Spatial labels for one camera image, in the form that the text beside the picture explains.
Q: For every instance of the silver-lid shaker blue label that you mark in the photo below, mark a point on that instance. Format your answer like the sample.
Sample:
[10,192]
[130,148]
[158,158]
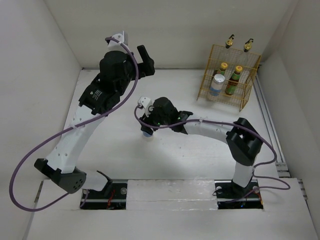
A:
[217,83]

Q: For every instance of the clear liquid glass cruet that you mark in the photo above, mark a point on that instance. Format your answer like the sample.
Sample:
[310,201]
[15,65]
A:
[244,56]

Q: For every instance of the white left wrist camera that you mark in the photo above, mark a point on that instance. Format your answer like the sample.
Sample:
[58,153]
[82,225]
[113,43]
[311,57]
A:
[118,39]

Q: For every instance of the yellow-capped brown sauce bottle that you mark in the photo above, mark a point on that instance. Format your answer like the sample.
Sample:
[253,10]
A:
[233,80]

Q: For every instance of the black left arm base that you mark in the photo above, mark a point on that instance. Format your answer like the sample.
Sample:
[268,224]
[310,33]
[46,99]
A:
[115,199]

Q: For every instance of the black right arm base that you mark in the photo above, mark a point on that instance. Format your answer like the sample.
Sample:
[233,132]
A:
[232,197]

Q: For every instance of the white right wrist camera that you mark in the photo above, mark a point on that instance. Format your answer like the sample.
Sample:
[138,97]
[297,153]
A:
[144,102]

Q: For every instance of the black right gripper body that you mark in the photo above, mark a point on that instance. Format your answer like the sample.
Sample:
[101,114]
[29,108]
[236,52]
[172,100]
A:
[155,119]

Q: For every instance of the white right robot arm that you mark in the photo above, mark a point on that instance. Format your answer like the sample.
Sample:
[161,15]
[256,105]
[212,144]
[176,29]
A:
[240,137]

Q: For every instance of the yellow wire rack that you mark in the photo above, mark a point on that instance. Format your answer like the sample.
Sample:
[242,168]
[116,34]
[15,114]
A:
[242,94]

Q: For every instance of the dark sauce glass cruet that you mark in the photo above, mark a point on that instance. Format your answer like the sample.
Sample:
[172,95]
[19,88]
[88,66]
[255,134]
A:
[225,55]

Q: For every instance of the yellow-capped red sauce bottle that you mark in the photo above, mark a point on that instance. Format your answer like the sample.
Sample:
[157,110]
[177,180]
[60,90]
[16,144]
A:
[222,69]

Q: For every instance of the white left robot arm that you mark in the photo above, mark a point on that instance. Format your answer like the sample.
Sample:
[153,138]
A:
[94,105]

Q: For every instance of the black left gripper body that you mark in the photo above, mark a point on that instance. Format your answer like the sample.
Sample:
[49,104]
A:
[131,70]

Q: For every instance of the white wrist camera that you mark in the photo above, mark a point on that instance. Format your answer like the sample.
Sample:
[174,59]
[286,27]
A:
[118,39]
[144,102]

